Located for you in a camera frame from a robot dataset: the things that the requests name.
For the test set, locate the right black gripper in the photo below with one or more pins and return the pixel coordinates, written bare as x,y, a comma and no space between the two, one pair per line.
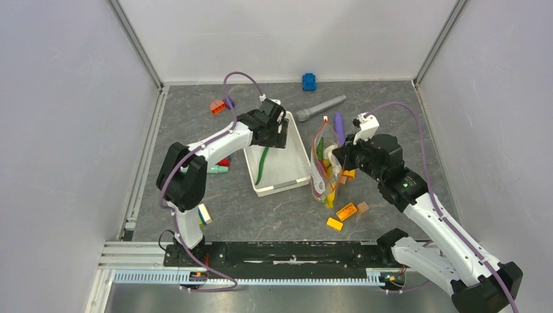
344,154

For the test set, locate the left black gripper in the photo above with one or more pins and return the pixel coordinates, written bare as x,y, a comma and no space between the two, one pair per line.
278,140

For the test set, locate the white garlic bulb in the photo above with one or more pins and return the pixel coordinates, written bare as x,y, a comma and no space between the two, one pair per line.
332,153

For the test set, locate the green chili pepper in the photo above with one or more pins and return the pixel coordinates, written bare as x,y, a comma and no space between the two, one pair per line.
319,149

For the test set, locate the clear zip top bag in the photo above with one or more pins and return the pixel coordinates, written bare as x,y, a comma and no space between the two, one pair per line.
317,172

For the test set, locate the yellow banana bunch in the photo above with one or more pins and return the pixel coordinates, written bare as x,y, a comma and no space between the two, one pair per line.
332,177

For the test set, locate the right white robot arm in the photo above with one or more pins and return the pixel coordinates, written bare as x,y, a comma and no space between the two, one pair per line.
475,280

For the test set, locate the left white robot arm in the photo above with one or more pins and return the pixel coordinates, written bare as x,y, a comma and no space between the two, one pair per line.
183,174

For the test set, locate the yellow round-top brick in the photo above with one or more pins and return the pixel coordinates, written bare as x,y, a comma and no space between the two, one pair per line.
349,174

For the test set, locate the grey toy microphone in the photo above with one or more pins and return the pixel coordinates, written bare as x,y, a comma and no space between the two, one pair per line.
306,113

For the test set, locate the white perforated plastic basket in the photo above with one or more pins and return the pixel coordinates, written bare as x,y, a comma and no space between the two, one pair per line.
283,169

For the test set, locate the purple small block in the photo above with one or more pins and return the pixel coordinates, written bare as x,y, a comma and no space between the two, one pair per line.
229,102

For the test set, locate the purple toy microphone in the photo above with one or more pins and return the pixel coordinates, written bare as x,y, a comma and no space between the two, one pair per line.
339,128

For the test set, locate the brown wooden cube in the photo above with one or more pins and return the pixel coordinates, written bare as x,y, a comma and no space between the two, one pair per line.
363,207

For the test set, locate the colourful block stack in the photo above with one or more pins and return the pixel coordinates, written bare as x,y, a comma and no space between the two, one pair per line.
224,162

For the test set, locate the blue toy car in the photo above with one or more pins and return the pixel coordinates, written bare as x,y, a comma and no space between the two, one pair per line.
309,82

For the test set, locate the orange transparent brick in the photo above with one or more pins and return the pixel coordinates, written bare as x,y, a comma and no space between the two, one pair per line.
347,211

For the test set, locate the mint green toy microphone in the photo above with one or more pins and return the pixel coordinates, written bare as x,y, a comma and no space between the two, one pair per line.
217,169

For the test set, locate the yellow flat brick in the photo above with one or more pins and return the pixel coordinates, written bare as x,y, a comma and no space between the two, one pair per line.
334,224

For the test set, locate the green blue white block stack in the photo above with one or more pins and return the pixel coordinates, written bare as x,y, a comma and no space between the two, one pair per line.
204,216

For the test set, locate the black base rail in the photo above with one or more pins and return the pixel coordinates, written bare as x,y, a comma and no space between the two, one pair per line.
226,266

